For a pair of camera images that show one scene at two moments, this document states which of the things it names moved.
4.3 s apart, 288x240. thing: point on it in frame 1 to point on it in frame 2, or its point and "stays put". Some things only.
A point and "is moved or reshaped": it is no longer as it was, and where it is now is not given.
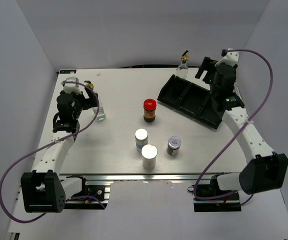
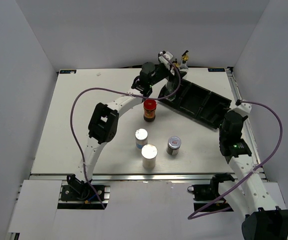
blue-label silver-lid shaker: (141, 136) stays put
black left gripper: (89, 103) to (168, 72)
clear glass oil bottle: (101, 115) is moved or reshaped
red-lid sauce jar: (150, 105) stays put
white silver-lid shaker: (149, 153) stays put
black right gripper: (199, 73) to (244, 118)
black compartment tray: (192, 99) stays put
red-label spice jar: (174, 144) stays put
